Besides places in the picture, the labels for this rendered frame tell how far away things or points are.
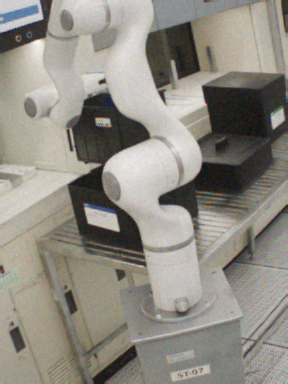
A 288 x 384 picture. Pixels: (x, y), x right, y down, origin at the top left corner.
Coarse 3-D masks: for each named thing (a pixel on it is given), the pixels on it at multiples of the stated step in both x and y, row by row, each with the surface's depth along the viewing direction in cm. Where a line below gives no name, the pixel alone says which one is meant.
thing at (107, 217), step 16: (96, 176) 213; (80, 192) 200; (96, 192) 195; (176, 192) 200; (192, 192) 205; (80, 208) 204; (96, 208) 198; (112, 208) 193; (192, 208) 206; (80, 224) 207; (96, 224) 201; (112, 224) 195; (128, 224) 190; (96, 240) 205; (112, 240) 199; (128, 240) 193
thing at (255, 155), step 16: (208, 144) 238; (224, 144) 232; (240, 144) 232; (256, 144) 230; (208, 160) 223; (224, 160) 220; (240, 160) 218; (256, 160) 225; (272, 160) 236; (208, 176) 223; (224, 176) 219; (240, 176) 216; (256, 176) 226; (240, 192) 217
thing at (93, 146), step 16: (96, 96) 204; (160, 96) 194; (96, 112) 188; (112, 112) 183; (80, 128) 196; (96, 128) 190; (112, 128) 186; (128, 128) 186; (144, 128) 191; (80, 144) 198; (96, 144) 193; (112, 144) 188; (128, 144) 187; (80, 160) 201; (96, 160) 196
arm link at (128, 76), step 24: (120, 0) 135; (144, 0) 139; (120, 24) 139; (144, 24) 139; (120, 48) 139; (144, 48) 140; (120, 72) 138; (144, 72) 140; (120, 96) 140; (144, 96) 140; (144, 120) 144; (168, 120) 143; (168, 144) 144; (192, 144) 146; (192, 168) 146
